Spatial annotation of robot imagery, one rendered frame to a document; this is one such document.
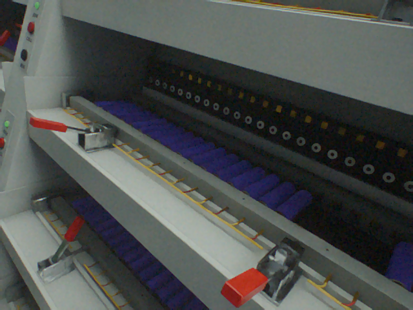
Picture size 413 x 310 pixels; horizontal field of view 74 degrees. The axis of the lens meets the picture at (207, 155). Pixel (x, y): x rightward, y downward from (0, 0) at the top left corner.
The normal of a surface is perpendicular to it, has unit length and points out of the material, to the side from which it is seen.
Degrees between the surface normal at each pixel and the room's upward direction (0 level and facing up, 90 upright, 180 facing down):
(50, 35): 90
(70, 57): 90
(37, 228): 18
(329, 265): 108
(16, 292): 90
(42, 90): 90
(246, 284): 3
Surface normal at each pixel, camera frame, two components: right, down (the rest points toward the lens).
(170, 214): 0.18, -0.89
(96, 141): 0.73, 0.40
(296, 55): -0.66, 0.21
